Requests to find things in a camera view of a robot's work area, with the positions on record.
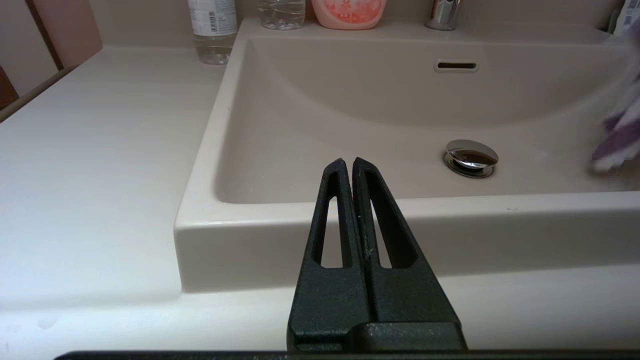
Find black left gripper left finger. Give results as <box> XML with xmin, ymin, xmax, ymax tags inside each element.
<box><xmin>286</xmin><ymin>159</ymin><xmax>372</xmax><ymax>352</ymax></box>

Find chrome drain stopper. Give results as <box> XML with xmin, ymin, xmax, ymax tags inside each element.
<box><xmin>442</xmin><ymin>139</ymin><xmax>500</xmax><ymax>179</ymax></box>

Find pink soap pump bottle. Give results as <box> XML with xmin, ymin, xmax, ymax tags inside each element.
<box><xmin>311</xmin><ymin>0</ymin><xmax>388</xmax><ymax>31</ymax></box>

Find small clear water bottle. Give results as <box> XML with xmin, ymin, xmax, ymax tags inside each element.
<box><xmin>187</xmin><ymin>0</ymin><xmax>238</xmax><ymax>65</ymax></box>

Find chrome sink faucet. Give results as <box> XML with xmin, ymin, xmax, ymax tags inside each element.
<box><xmin>426</xmin><ymin>0</ymin><xmax>463</xmax><ymax>32</ymax></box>

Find white ceramic sink basin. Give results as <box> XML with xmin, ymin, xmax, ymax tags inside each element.
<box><xmin>174</xmin><ymin>17</ymin><xmax>640</xmax><ymax>293</ymax></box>

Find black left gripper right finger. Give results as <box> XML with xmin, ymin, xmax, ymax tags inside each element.
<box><xmin>352</xmin><ymin>157</ymin><xmax>468</xmax><ymax>351</ymax></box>

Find purple white striped towel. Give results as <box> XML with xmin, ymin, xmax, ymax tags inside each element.
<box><xmin>590</xmin><ymin>20</ymin><xmax>640</xmax><ymax>173</ymax></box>

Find white printed packet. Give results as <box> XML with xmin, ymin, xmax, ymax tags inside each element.
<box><xmin>617</xmin><ymin>0</ymin><xmax>640</xmax><ymax>37</ymax></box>

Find tall clear water bottle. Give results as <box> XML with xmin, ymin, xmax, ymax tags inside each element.
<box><xmin>257</xmin><ymin>0</ymin><xmax>306</xmax><ymax>31</ymax></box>

